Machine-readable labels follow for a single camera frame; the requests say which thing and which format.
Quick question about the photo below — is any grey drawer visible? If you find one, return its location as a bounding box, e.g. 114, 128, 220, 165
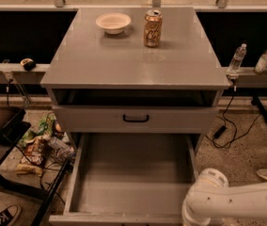
50, 133, 197, 226
53, 105, 218, 134

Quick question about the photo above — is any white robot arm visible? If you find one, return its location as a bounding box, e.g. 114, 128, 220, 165
181, 169, 267, 226

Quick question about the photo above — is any grey top drawer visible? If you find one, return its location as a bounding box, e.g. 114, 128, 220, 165
53, 105, 218, 134

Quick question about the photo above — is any grey drawer cabinet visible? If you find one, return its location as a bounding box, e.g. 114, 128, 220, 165
41, 8, 229, 147

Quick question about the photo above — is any crumpled plastic bottle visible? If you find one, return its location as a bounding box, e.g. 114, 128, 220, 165
48, 137, 75, 162

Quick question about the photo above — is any white bowl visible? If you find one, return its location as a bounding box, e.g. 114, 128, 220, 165
96, 13, 132, 35

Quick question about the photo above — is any gold soda can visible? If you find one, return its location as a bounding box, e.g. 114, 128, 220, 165
144, 9, 163, 47

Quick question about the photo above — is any green snack bag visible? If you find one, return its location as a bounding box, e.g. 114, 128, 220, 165
18, 112, 55, 147

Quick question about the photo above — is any clear water bottle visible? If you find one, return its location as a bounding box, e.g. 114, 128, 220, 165
228, 43, 247, 73

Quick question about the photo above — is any chip bag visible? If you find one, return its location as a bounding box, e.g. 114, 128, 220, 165
15, 137, 48, 176

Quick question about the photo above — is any small tape measure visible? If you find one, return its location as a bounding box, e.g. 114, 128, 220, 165
21, 58, 36, 71

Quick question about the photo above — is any dark capped bottle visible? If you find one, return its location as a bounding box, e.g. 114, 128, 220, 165
254, 49, 267, 74

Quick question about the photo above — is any black white sneaker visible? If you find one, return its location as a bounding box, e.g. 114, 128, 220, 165
0, 204, 22, 226

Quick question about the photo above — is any black power cable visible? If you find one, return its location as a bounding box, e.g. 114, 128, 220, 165
205, 82, 267, 150

